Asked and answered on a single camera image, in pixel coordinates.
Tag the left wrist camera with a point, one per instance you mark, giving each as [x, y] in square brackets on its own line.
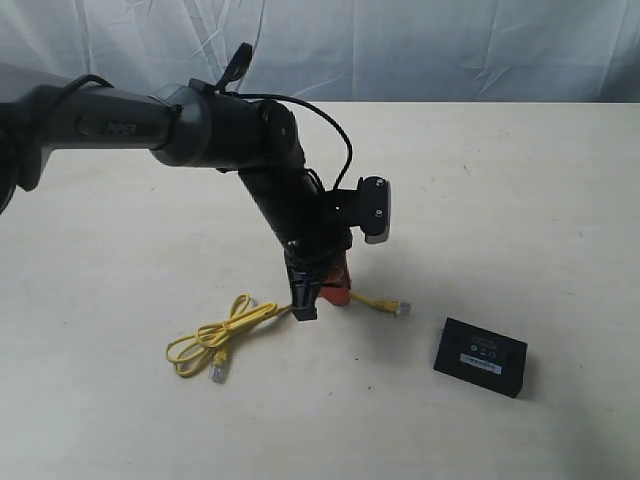
[367, 207]

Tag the grey backdrop cloth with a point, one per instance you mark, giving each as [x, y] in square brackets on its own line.
[540, 51]

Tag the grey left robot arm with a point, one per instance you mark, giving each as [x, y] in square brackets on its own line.
[186, 126]

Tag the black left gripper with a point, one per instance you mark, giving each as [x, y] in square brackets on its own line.
[315, 237]

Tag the black network switch box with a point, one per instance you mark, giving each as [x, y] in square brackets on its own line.
[481, 357]

